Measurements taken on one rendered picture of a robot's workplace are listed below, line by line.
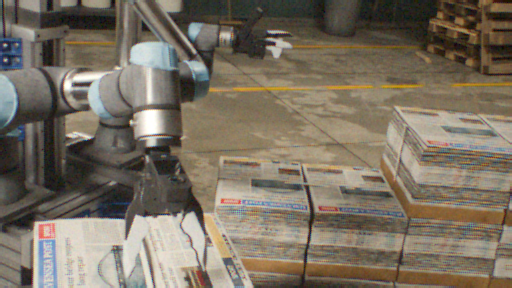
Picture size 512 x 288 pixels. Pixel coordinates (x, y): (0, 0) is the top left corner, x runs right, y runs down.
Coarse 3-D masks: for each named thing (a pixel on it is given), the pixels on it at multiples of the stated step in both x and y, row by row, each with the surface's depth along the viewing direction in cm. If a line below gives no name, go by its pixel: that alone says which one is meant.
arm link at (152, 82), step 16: (144, 48) 98; (160, 48) 98; (144, 64) 97; (160, 64) 98; (176, 64) 100; (128, 80) 100; (144, 80) 97; (160, 80) 97; (176, 80) 99; (128, 96) 101; (144, 96) 97; (160, 96) 97; (176, 96) 99
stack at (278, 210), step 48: (240, 192) 195; (288, 192) 199; (336, 192) 203; (384, 192) 207; (240, 240) 192; (288, 240) 192; (336, 240) 193; (384, 240) 194; (432, 240) 194; (480, 240) 195
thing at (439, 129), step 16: (400, 112) 210; (416, 112) 212; (432, 112) 214; (448, 112) 216; (416, 128) 196; (432, 128) 198; (448, 128) 200; (464, 128) 201; (480, 128) 203; (432, 144) 183; (448, 144) 185; (464, 144) 187; (480, 144) 189; (496, 144) 190
